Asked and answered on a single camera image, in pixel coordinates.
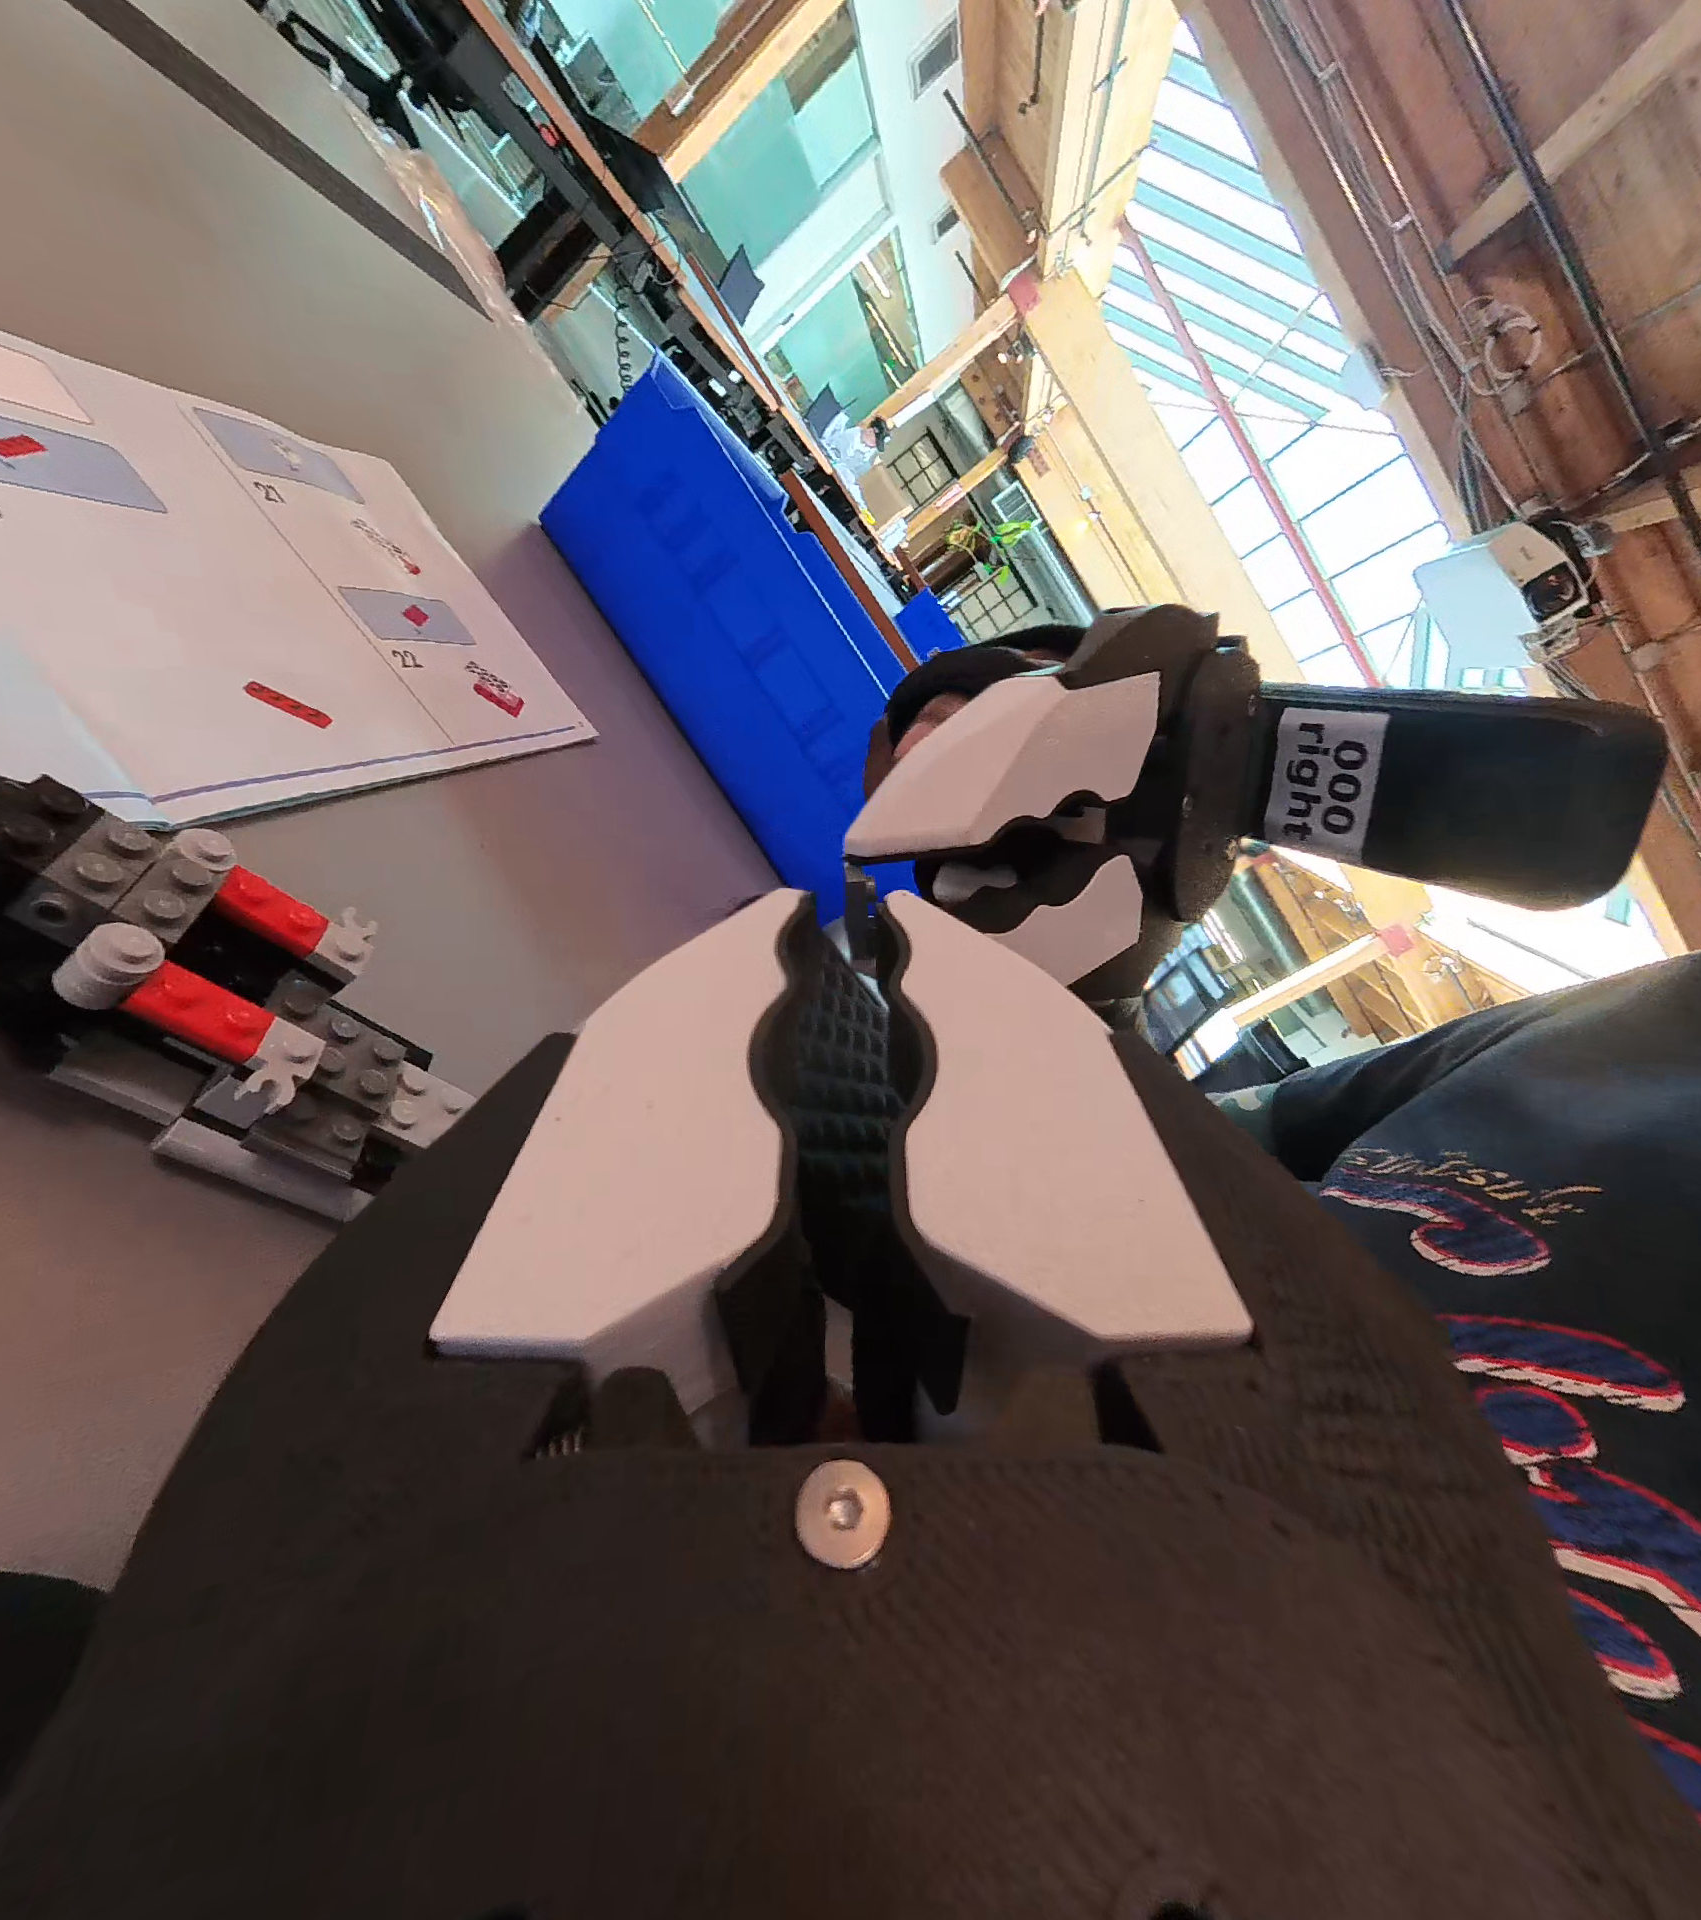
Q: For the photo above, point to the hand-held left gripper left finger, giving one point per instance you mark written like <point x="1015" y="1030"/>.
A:
<point x="627" y="1170"/>

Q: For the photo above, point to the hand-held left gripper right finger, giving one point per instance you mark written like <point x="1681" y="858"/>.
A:
<point x="1061" y="1170"/>

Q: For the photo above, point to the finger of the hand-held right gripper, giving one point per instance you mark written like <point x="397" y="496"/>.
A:
<point x="1098" y="930"/>
<point x="1015" y="749"/>

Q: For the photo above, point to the grey red toy brick car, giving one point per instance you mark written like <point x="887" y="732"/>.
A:
<point x="159" y="899"/>

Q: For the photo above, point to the blue plastic crate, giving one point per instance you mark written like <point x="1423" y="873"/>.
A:
<point x="730" y="628"/>

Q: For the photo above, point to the person's printed dark shirt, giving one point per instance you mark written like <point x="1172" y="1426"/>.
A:
<point x="1509" y="1138"/>

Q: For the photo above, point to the large skylight window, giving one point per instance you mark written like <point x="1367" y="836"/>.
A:
<point x="1242" y="374"/>

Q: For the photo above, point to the open building instruction booklet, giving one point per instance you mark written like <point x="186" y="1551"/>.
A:
<point x="190" y="600"/>

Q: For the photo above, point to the white ceiling camera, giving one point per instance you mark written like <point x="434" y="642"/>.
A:
<point x="1541" y="577"/>

